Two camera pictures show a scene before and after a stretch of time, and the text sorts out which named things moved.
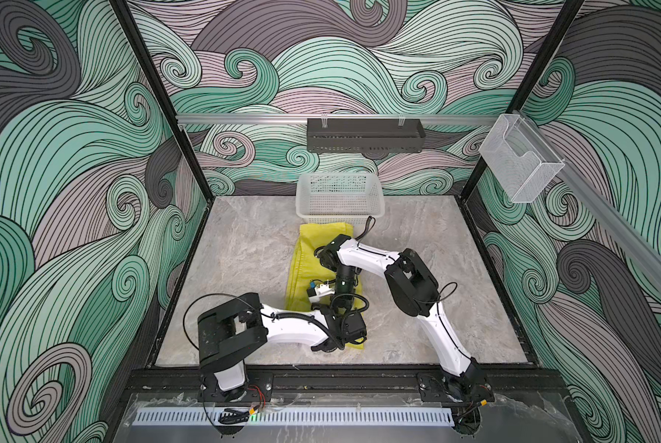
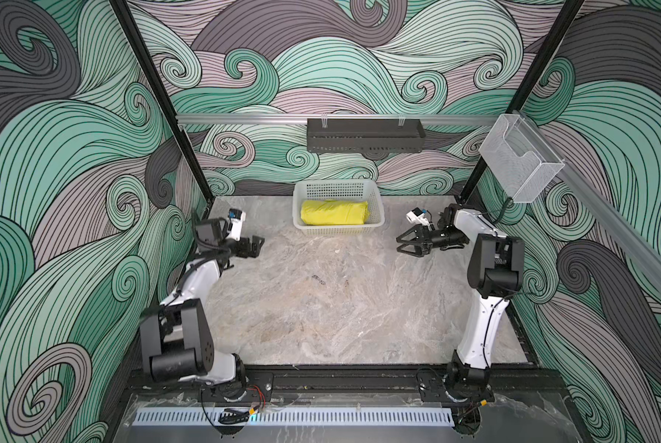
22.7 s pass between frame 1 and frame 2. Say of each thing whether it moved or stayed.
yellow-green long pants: moved
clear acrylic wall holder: stayed
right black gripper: moved
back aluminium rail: stayed
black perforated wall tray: stayed
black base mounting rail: stayed
